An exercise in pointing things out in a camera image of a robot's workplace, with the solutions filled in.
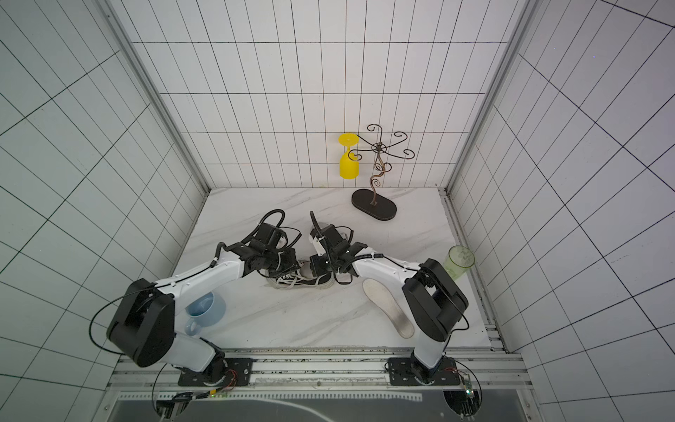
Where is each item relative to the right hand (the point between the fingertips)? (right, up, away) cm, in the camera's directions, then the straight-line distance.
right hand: (312, 259), depth 88 cm
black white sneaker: (-3, -5, -5) cm, 7 cm away
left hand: (-4, -3, -3) cm, 6 cm away
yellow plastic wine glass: (+13, +35, +9) cm, 39 cm away
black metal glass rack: (+22, +21, +26) cm, 40 cm away
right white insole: (+27, -16, -4) cm, 31 cm away
